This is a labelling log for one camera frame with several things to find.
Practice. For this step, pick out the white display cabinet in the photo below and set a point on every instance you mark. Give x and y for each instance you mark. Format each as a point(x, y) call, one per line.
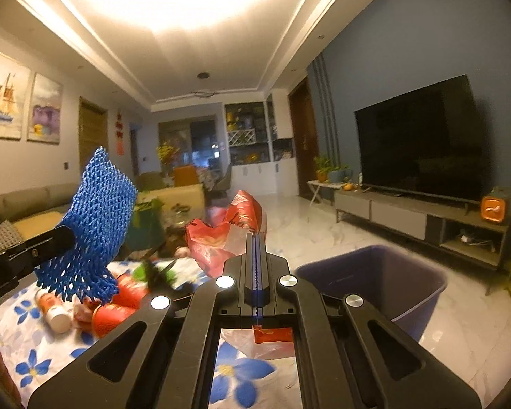
point(255, 174)

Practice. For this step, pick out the purple plastic bin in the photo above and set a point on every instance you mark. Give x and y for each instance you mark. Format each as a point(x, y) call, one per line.
point(366, 272)

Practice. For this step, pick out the white orange bottle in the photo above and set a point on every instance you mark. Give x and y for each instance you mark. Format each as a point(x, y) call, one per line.
point(53, 311)

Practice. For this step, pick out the red wall decoration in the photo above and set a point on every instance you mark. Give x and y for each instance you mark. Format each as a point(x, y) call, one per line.
point(120, 145)

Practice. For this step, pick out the orange chair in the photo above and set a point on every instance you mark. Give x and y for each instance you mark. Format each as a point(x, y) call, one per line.
point(185, 175)

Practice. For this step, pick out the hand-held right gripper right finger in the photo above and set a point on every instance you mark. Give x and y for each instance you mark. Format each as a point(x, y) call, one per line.
point(267, 277)

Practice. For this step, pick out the light wooden door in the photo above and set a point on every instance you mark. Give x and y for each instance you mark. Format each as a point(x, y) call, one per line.
point(91, 136)

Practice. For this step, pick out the sailboat painting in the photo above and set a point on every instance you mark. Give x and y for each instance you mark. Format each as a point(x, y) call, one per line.
point(4, 102)

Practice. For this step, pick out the yellow upholstered seat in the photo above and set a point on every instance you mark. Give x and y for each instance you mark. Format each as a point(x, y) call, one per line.
point(183, 194)

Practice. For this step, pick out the red plastic bag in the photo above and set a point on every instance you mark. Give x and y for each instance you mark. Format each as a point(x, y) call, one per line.
point(213, 243)

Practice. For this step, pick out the orange fruit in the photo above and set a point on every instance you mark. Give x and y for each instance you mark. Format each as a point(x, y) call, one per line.
point(349, 187)

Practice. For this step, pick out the blue foam net sleeve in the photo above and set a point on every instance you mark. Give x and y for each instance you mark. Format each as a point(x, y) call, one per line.
point(93, 221)

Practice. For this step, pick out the green plant in teal pot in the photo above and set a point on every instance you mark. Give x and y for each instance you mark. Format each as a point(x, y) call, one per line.
point(147, 226)

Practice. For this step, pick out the grey television cabinet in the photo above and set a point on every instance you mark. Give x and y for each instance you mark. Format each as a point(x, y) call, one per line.
point(396, 215)

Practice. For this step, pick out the pink bag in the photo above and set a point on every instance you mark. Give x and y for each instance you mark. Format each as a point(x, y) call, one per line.
point(216, 215)

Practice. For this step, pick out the yellow cushion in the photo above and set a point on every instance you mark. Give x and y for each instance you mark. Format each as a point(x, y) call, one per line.
point(34, 226)

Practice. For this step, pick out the grey patterned cushion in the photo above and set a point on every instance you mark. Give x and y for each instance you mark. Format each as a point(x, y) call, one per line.
point(0, 238)

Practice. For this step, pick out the grey sofa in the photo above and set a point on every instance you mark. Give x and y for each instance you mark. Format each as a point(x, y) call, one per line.
point(25, 198)

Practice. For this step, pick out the white folding table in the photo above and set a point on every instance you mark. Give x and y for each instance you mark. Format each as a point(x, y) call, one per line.
point(323, 185)

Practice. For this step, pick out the plant in orange pot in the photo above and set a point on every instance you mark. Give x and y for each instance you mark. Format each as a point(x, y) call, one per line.
point(322, 170)

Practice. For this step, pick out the purple painting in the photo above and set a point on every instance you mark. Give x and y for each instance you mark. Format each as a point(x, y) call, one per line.
point(44, 110)

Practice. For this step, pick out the yellow flower bouquet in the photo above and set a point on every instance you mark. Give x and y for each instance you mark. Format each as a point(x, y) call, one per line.
point(167, 152)

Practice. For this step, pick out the dark wooden door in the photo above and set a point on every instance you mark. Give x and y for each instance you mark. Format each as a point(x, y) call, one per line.
point(304, 136)

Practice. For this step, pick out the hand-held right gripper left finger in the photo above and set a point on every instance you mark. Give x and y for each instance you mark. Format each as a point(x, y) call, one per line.
point(250, 264)

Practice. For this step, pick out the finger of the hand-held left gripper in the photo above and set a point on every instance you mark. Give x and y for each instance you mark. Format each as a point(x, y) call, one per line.
point(47, 245)

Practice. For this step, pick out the plant in blue pot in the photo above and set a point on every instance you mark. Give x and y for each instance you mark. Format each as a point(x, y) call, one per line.
point(338, 174)

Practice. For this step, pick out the green wrapper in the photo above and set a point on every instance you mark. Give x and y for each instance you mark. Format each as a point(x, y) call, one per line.
point(144, 270)

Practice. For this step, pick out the black television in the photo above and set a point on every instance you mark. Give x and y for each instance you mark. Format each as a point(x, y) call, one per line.
point(417, 145)

